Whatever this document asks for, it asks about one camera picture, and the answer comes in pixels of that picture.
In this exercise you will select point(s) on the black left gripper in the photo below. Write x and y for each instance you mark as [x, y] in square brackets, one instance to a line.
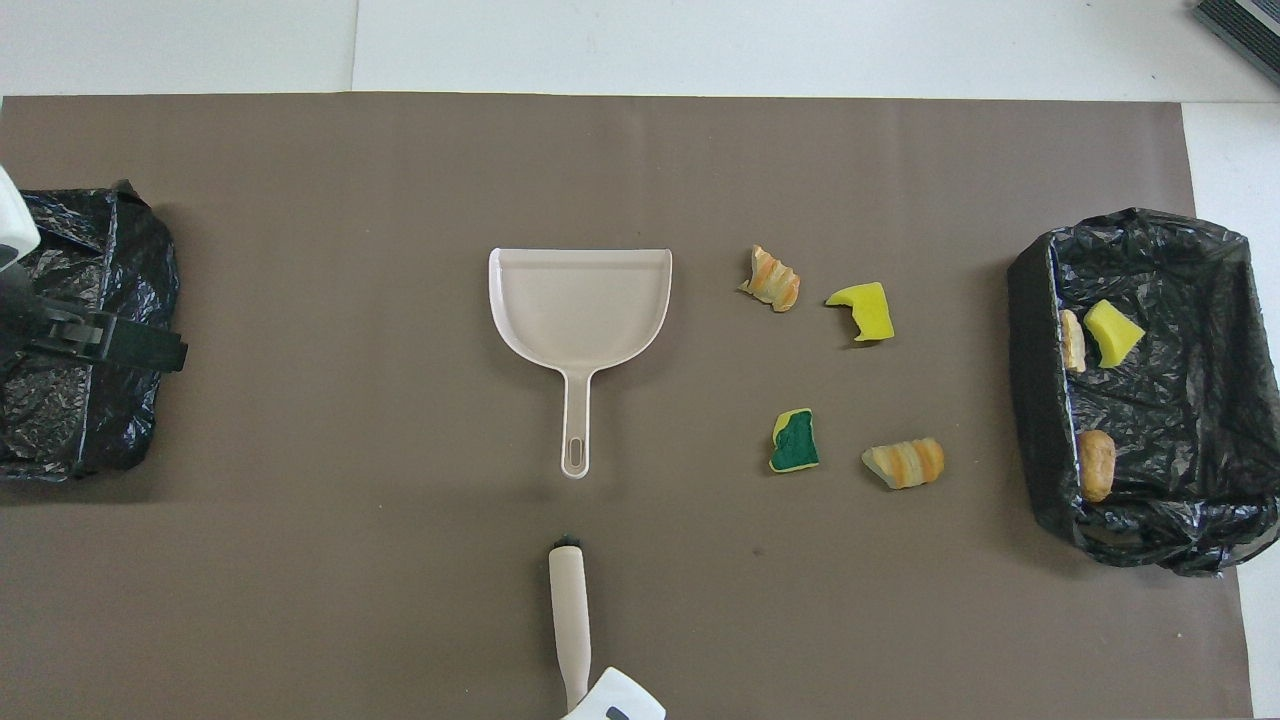
[20, 320]

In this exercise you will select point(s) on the beige plastic dustpan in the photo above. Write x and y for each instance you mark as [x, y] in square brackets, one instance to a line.
[580, 300]

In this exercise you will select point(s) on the beige brush with black bristles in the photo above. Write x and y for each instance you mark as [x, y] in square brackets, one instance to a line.
[570, 610]

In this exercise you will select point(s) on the orange striped croissant piece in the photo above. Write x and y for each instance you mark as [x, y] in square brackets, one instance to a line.
[772, 280]
[905, 464]
[1072, 342]

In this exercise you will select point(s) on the green and yellow sponge piece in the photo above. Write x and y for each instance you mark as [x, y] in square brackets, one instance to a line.
[1110, 335]
[796, 445]

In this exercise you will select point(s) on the tan oval bread roll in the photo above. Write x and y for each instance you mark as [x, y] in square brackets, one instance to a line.
[1097, 466]

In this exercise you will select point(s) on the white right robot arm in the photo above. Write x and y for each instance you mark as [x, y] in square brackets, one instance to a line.
[620, 695]

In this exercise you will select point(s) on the bin lined with black bag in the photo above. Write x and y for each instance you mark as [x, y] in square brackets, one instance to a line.
[1180, 420]
[60, 420]

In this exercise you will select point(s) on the brown table mat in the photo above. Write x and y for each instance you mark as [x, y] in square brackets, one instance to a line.
[300, 200]

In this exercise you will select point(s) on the dark grey ribbed device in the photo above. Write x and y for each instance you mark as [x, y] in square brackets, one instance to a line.
[1245, 30]

